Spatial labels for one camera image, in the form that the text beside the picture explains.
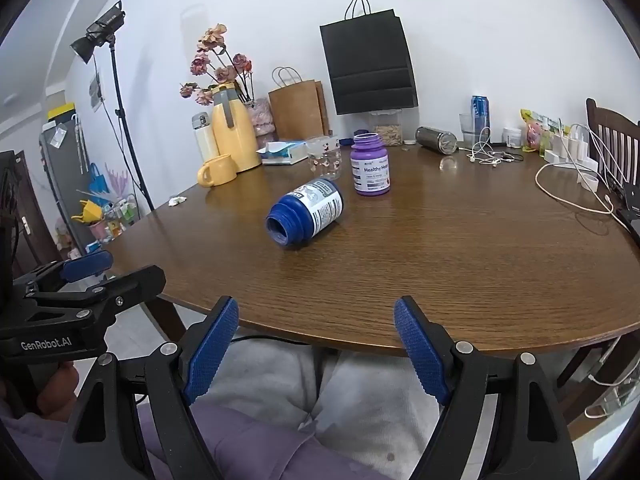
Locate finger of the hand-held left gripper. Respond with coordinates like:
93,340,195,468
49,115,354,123
12,249,115,301
25,265,167,331

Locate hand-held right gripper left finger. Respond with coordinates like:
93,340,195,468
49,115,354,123
54,296,240,480

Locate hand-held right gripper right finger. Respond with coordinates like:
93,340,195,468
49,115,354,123
394,296,581,480

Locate blue plastic bottle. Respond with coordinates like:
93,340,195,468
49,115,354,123
265,178,345,251

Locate person's left forearm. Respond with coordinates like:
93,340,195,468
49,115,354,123
0,380,76,480

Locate printed clear glass cup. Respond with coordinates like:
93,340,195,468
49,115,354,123
306,136,342,181

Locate person's left hand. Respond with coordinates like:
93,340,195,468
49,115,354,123
37,362,81,421

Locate yellow toy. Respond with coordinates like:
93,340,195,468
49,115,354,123
71,200,104,224

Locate brown door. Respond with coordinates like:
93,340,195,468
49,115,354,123
9,150,63,281

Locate grey pants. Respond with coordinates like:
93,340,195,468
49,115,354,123
200,337,446,471

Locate blue bag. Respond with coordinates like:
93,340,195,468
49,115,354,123
89,162,112,207

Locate yellow mug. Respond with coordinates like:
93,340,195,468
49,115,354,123
197,154,238,188

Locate white thermos bottle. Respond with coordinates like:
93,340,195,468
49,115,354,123
191,112,220,163

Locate purple plastic bottle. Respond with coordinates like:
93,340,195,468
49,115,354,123
350,133,391,197

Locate yellow thermos jug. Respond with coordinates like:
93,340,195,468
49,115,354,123
209,82,262,173

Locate white earphones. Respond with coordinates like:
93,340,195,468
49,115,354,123
466,127,525,167

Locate blue tissue pack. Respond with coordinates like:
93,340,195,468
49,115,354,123
256,139,308,166

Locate steel tumbler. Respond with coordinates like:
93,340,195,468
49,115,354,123
415,126,459,155

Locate pink wrapped bundle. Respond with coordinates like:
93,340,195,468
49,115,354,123
247,99,277,148

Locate clear food container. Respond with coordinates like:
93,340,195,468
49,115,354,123
369,109,404,147

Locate plain clear glass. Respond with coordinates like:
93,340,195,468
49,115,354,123
459,113,483,150

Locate studio light on stand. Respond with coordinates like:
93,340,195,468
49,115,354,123
70,1,156,213

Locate white power strip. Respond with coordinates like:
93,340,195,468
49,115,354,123
542,122,601,173

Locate colourful snack packets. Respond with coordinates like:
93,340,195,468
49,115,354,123
520,109,563,153

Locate brown paper bag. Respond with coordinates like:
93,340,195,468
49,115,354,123
268,66,330,142

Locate blue drink can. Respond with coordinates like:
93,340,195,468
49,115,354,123
470,95,491,133

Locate black flat device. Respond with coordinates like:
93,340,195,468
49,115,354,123
614,180,640,247

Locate pink dried flowers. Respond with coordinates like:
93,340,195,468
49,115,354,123
180,23,256,106

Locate dark wooden chair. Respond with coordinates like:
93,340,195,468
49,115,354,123
555,98,640,441

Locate black paper bag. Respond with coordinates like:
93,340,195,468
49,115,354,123
320,0,419,116

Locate white charging cable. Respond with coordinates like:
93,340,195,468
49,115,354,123
535,125,617,216

